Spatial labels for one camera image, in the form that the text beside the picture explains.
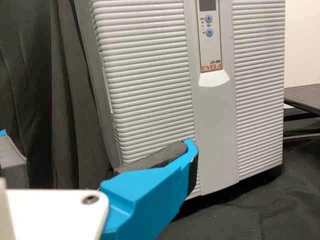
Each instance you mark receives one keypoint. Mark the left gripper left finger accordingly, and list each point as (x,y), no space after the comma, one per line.
(12,165)

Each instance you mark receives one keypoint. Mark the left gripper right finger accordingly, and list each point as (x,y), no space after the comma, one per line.
(150,190)

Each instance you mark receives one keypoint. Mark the incubator door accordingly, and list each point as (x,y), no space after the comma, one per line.
(150,87)

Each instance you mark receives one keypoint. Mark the white incubator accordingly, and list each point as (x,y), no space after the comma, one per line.
(88,37)

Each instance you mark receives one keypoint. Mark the black platform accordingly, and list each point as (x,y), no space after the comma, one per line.
(305,96)

